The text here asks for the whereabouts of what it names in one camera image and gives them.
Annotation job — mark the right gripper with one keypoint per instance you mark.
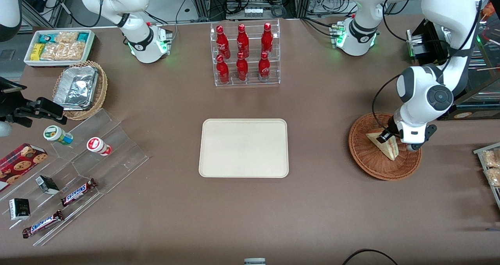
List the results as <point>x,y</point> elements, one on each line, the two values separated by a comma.
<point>8,106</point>

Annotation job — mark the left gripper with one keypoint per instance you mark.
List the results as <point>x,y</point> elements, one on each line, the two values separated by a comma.
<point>391,131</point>

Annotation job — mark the triangular sandwich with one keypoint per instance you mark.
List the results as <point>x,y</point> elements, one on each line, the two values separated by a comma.
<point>390,150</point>

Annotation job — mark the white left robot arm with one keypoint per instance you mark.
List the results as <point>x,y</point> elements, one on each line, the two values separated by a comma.
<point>449,11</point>

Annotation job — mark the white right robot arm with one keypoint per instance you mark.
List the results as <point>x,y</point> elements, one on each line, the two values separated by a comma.
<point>129,7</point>

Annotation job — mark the brown round wicker basket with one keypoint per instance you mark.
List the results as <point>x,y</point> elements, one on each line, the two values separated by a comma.
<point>363,155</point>

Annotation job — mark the aluminium foil tray stack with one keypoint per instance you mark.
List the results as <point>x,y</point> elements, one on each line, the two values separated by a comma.
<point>76,87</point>

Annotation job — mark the tan wicker basket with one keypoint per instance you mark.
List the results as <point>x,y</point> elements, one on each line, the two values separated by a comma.
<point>101,89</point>

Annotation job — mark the grey tray with snacks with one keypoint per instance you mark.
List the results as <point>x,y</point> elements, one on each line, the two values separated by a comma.
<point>496,196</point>

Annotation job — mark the cream plastic tray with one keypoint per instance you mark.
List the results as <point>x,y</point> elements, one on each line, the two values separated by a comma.
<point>242,148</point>

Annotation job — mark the green label yogurt cup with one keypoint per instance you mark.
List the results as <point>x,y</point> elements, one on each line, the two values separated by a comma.
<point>58,135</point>

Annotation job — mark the red cookie box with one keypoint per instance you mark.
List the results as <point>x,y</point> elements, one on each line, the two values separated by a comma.
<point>19,165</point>

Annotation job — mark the yellow snack packet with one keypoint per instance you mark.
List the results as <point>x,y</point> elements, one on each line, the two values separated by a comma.
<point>36,52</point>

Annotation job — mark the clear cracker bag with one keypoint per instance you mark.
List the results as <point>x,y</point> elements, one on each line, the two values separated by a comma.
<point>66,38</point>
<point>62,52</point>

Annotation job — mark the red label yogurt cup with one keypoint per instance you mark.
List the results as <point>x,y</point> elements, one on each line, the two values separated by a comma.
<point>98,146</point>

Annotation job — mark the small black box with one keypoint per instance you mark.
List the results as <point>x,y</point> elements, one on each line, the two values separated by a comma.
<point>47,184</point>
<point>19,209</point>

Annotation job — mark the teal snack packet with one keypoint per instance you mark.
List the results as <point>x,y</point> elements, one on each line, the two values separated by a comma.
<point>83,37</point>
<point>47,38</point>

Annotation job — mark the white plastic snack bin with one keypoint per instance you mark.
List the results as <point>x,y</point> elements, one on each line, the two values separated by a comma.
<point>90,46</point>

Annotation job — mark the snickers bar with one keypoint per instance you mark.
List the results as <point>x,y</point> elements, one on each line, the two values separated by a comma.
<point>78,192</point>
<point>43,224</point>

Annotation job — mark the clear acrylic stepped display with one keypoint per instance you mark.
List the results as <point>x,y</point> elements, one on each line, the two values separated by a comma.
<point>117,155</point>

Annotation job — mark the black food warmer machine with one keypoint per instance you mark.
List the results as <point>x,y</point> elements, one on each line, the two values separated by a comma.
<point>480,101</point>

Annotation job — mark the clear bagged snack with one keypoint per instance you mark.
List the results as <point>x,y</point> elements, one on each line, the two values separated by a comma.
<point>493,177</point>
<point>491,158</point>

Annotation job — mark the red cola bottle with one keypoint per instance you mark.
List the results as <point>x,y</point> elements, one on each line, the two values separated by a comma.
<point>267,40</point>
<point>222,44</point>
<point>264,68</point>
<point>242,42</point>
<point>242,69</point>
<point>222,72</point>

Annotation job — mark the clear acrylic bottle rack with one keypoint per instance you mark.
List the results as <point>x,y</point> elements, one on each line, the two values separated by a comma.
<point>252,81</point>

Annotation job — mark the grey device at edge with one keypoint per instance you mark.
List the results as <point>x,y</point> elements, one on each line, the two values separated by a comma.
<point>254,262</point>

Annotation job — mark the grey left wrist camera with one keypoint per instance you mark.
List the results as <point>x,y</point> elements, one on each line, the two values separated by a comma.
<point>429,132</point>

